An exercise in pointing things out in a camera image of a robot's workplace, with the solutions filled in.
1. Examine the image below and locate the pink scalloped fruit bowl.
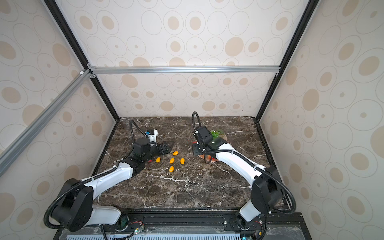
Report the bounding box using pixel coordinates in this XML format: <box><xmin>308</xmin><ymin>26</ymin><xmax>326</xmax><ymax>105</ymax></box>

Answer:
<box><xmin>199</xmin><ymin>134</ymin><xmax>228</xmax><ymax>164</ymax></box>

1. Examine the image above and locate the green grape bunch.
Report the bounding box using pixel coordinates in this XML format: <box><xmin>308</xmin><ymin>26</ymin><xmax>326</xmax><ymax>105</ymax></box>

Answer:
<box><xmin>210</xmin><ymin>130</ymin><xmax>225</xmax><ymax>139</ymax></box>

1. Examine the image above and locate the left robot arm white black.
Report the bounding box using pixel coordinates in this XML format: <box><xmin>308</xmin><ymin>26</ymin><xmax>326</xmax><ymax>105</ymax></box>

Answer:
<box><xmin>43</xmin><ymin>130</ymin><xmax>175</xmax><ymax>232</ymax></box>

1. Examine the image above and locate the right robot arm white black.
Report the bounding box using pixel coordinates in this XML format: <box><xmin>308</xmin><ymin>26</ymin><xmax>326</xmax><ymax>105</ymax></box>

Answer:
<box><xmin>192</xmin><ymin>112</ymin><xmax>297</xmax><ymax>230</ymax></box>

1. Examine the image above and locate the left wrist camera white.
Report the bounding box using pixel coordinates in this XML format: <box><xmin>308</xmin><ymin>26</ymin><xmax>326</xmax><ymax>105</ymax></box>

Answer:
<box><xmin>145</xmin><ymin>130</ymin><xmax>158</xmax><ymax>144</ymax></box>

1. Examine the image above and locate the horizontal aluminium rail back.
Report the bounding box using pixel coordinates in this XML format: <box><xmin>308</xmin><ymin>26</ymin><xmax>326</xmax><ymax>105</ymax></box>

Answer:
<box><xmin>90</xmin><ymin>66</ymin><xmax>281</xmax><ymax>74</ymax></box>

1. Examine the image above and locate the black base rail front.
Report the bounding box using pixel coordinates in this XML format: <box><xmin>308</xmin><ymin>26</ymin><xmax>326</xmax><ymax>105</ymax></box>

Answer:
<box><xmin>54</xmin><ymin>209</ymin><xmax>311</xmax><ymax>240</ymax></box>

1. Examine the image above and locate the black frame post left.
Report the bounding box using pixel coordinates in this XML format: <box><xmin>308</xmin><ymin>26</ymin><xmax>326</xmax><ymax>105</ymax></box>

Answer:
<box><xmin>43</xmin><ymin>0</ymin><xmax>120</xmax><ymax>122</ymax></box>

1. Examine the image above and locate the black frame post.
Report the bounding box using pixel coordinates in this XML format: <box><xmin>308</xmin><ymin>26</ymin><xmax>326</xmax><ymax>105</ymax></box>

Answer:
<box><xmin>254</xmin><ymin>0</ymin><xmax>320</xmax><ymax>122</ymax></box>
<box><xmin>43</xmin><ymin>0</ymin><xmax>120</xmax><ymax>122</ymax></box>

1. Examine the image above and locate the diagonal aluminium rail left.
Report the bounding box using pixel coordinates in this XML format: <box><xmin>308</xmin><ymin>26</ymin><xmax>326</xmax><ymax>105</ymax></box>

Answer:
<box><xmin>1</xmin><ymin>70</ymin><xmax>91</xmax><ymax>175</ymax></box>

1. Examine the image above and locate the black frame post right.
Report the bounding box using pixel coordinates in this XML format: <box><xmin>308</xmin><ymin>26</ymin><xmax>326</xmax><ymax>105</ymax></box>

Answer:
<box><xmin>254</xmin><ymin>0</ymin><xmax>320</xmax><ymax>122</ymax></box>

